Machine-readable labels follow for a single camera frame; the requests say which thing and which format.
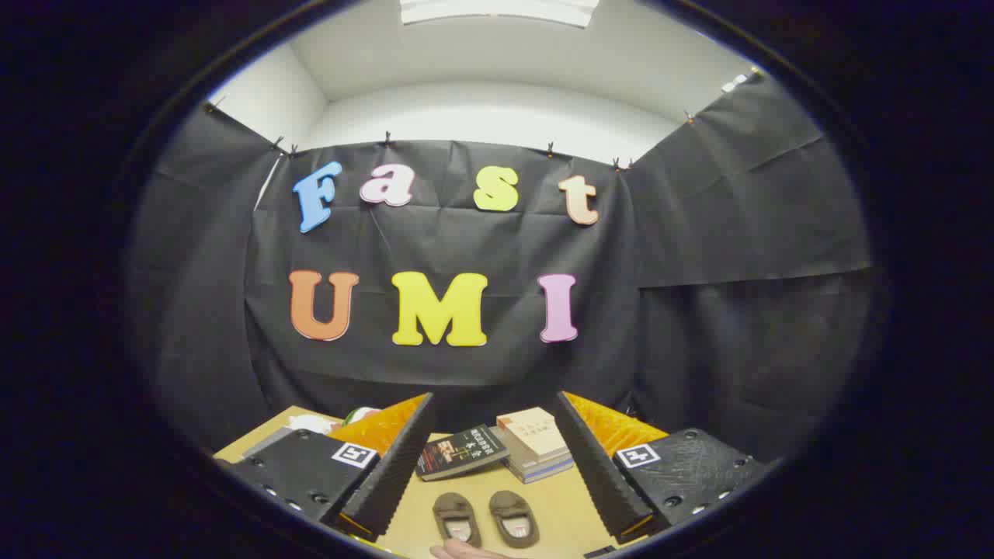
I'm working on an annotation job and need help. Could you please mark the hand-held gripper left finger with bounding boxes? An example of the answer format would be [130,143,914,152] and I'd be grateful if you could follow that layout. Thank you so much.
[211,392,436,543]

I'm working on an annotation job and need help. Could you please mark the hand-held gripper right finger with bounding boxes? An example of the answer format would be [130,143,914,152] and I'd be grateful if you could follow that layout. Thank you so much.
[551,391,771,545]

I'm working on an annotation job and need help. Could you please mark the brown shoe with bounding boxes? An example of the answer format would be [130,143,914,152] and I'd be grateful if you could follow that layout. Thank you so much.
[488,489,540,550]
[432,491,483,549]

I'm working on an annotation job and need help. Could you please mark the blue cover book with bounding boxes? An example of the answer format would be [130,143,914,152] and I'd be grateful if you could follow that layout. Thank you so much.
[506,454,575,484]

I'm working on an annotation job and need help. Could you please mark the beige cover book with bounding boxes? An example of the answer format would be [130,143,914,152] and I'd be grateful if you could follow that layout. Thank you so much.
[496,407,572,468]

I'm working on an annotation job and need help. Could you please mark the dark cover book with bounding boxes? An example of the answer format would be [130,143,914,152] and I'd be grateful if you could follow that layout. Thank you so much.
[415,424,510,481]

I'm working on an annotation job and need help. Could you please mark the white plush toy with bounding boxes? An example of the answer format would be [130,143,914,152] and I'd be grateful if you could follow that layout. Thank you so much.
[287,414,342,436]

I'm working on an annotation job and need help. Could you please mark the black backdrop cloth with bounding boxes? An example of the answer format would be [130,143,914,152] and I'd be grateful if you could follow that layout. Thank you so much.
[128,74,874,467]

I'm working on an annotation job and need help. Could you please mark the ceiling light panel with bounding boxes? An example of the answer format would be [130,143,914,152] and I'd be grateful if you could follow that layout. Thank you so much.
[399,0,601,29]

